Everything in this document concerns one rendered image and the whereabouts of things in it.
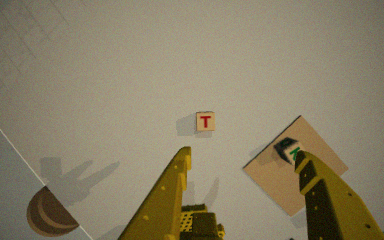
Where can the tan flat mat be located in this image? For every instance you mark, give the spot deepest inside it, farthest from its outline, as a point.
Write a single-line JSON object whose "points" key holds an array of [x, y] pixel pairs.
{"points": [[278, 178]]}

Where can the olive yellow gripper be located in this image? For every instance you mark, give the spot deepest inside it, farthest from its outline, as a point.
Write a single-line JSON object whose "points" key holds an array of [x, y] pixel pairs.
{"points": [[333, 210]]}

